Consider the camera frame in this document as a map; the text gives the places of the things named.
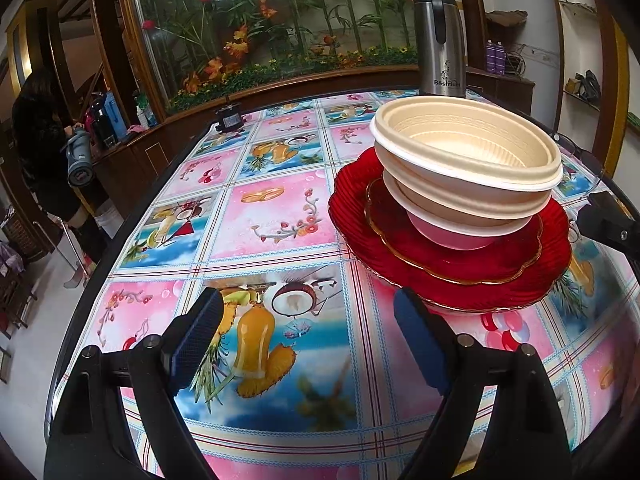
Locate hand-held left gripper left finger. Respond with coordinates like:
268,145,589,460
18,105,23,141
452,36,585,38
44,287,225,480

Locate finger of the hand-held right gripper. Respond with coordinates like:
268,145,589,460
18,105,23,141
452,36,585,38
576,191,640,262

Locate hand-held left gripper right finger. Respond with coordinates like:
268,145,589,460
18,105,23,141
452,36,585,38
393,287,573,480

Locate small red plate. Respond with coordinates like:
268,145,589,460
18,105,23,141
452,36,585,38
364,175,545,286

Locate cream disposable bowl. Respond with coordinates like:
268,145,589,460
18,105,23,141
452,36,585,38
369,95,565,193
406,207,543,252

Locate large red plate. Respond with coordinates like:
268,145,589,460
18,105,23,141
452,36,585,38
327,147,573,313

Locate white plate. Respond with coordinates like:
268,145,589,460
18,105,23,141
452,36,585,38
381,166,552,222

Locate eyeglasses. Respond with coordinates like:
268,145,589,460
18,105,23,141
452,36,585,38
550,130,608,181

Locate dark green yellow bundle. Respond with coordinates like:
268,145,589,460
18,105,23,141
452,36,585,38
572,71,602,102

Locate floor mop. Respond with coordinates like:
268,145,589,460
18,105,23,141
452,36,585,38
59,217,96,290

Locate fruit printed tablecloth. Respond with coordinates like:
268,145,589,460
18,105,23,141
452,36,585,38
47,87,631,480

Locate white bucket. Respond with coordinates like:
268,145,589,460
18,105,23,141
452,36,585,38
95,205,126,241

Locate gold trimmed wooden arch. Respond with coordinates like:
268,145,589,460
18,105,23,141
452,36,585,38
590,0,636,181

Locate wooden side cabinet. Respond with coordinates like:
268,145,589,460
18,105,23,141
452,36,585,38
465,65,536,116

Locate curved wooden counter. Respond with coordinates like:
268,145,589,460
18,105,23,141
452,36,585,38
90,67,426,201

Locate grey blue water jug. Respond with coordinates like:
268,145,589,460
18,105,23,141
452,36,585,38
60,127,96,188

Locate small black device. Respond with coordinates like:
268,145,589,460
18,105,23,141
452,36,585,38
215,95,245,133

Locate black thermos jug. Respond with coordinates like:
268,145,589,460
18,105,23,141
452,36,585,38
90,100,117,148

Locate white bottle with green cap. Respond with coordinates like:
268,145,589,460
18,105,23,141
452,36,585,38
132,91,158,128

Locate stainless steel thermos jug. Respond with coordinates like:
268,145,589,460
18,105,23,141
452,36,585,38
412,0,468,98

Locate artificial flower display case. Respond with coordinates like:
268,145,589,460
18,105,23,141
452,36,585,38
117,0,451,116

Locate tangled cables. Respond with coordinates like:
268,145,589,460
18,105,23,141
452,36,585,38
505,45,531,81

